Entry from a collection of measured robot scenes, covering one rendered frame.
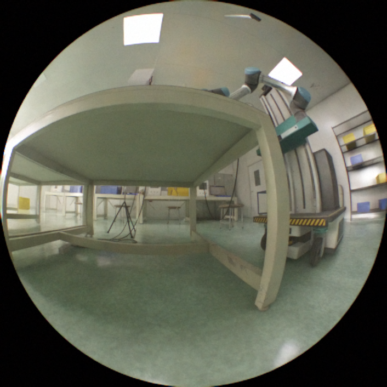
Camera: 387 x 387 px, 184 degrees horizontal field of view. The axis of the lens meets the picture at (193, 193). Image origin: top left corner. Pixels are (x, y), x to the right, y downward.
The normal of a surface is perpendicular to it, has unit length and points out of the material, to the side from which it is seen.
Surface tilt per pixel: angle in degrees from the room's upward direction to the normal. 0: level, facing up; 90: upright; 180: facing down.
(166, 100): 90
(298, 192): 90
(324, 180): 90
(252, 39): 180
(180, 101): 90
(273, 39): 180
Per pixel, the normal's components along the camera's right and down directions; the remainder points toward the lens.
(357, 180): -0.97, -0.03
